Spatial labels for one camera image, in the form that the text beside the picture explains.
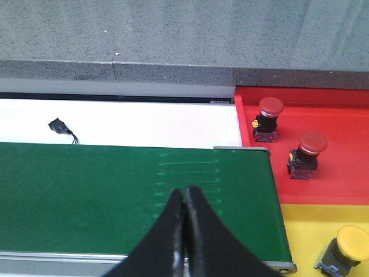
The red mushroom push button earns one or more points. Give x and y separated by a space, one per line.
265 123

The far aluminium conveyor rail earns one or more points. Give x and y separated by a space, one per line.
260 149

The black sensor with wires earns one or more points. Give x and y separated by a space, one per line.
60 127

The yellow plastic tray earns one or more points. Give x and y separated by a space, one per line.
310 228

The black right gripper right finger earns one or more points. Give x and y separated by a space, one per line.
212 249

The yellow mushroom push button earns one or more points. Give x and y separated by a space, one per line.
347 250

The green conveyor belt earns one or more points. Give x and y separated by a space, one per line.
104 199

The red plastic tray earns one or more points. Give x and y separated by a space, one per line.
341 115

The aluminium conveyor rail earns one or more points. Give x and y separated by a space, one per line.
57 264
260 149

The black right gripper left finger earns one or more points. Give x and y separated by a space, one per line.
161 252

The grey granite counter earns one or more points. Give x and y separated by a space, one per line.
204 47

